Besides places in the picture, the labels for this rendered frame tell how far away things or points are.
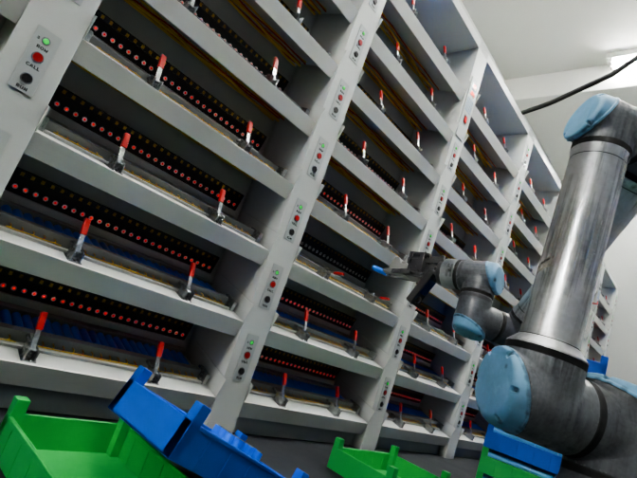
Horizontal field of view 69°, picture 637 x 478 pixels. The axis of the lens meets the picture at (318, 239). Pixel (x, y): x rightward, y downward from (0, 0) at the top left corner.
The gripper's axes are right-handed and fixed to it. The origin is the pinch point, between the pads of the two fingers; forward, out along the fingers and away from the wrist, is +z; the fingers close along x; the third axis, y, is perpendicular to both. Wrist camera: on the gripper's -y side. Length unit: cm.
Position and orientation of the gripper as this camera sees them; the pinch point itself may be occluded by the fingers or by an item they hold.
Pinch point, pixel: (387, 273)
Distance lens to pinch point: 154.2
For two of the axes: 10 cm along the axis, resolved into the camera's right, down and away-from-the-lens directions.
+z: -7.4, -0.4, 6.7
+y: 2.8, -9.3, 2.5
